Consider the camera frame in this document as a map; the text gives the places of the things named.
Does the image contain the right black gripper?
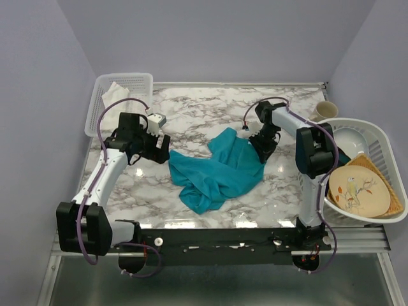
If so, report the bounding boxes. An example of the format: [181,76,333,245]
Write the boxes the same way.
[248,124,279,164]

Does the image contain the cream ceramic mug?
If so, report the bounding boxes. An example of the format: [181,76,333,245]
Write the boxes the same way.
[309,101,339,122]

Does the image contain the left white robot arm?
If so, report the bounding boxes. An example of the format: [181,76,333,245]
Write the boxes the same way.
[56,112,170,256]

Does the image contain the white perforated plastic basket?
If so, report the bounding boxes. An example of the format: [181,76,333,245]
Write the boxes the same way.
[84,73,154,137]

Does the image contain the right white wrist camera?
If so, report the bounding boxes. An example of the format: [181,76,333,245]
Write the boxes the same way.
[238,122,262,138]

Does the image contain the teal t shirt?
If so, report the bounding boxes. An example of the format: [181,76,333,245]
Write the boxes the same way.
[168,127,265,215]

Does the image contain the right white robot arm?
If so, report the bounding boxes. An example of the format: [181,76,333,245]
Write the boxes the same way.
[249,97,339,250]

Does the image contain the white crumpled cloth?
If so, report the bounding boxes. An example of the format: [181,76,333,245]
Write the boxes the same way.
[101,82,129,130]

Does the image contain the beige bird plate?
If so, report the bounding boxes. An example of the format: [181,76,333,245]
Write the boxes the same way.
[328,165,391,218]

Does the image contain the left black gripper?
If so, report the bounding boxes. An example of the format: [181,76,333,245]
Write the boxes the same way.
[134,124,171,164]

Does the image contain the woven wicker tray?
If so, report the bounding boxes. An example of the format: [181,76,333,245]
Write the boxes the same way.
[346,154,403,217]

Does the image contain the aluminium frame rail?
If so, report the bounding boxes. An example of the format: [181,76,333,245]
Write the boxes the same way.
[50,224,391,256]

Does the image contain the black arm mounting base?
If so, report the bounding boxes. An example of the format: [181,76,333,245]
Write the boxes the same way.
[114,224,331,277]

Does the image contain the white round dish basket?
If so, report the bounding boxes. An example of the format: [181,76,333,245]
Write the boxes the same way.
[323,118,407,227]

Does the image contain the white ceramic bowl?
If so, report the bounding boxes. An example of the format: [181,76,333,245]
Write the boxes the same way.
[333,127,369,159]

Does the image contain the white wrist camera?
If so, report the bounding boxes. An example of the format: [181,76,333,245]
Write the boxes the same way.
[147,113,166,136]
[238,122,262,138]

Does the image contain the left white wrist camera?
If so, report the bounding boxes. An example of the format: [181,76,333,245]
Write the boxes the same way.
[147,113,166,136]

